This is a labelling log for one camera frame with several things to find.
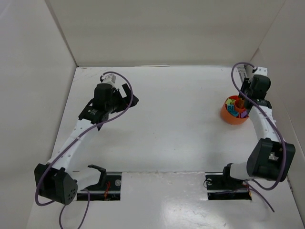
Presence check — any brown long lego brick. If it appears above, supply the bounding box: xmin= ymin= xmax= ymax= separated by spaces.
xmin=234 ymin=99 xmax=244 ymax=109

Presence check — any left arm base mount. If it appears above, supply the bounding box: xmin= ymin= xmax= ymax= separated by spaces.
xmin=76 ymin=165 xmax=122 ymax=201

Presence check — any aluminium rail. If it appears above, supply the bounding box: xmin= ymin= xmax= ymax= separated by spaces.
xmin=237 ymin=67 xmax=294 ymax=191

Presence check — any purple printed lego brick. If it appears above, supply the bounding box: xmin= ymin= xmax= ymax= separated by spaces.
xmin=239 ymin=110 xmax=248 ymax=118

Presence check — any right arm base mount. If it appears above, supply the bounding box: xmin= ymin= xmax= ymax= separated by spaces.
xmin=203 ymin=163 xmax=252 ymax=200

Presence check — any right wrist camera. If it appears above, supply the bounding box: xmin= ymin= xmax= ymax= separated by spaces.
xmin=250 ymin=67 xmax=268 ymax=77

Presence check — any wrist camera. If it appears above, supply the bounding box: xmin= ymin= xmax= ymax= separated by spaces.
xmin=250 ymin=67 xmax=268 ymax=77
xmin=100 ymin=73 xmax=116 ymax=87

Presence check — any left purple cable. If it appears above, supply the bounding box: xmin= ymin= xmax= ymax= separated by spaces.
xmin=35 ymin=71 xmax=133 ymax=229

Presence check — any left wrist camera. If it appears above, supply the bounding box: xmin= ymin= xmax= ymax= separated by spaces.
xmin=100 ymin=73 xmax=116 ymax=87

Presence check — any orange divided round container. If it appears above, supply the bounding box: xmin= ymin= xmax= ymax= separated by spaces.
xmin=220 ymin=95 xmax=248 ymax=125

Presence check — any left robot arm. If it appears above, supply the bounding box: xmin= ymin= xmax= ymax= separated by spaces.
xmin=34 ymin=83 xmax=139 ymax=206

